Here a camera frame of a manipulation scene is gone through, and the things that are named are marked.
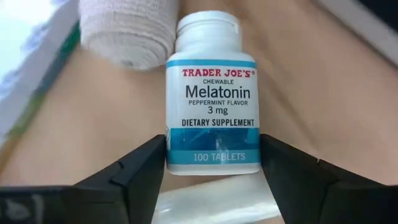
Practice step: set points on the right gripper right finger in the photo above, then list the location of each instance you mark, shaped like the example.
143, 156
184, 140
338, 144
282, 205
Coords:
298, 186

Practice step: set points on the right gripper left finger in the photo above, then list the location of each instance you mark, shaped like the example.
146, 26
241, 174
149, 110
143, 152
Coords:
136, 186

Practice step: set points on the white tube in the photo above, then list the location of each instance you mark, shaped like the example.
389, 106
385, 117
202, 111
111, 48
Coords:
127, 34

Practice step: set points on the long white AUVON box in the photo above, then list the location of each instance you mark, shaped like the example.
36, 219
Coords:
37, 81

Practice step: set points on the white melatonin bottle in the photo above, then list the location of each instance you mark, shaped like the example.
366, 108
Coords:
213, 102

